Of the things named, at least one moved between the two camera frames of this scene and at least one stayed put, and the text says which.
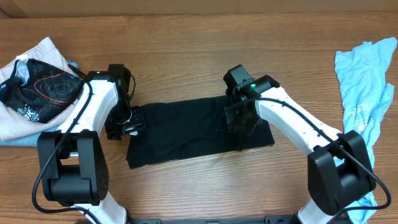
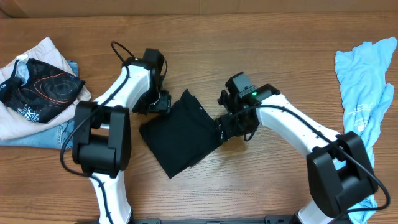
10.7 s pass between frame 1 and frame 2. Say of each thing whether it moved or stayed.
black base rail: stayed
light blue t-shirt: stayed
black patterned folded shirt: stayed
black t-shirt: moved
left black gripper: moved
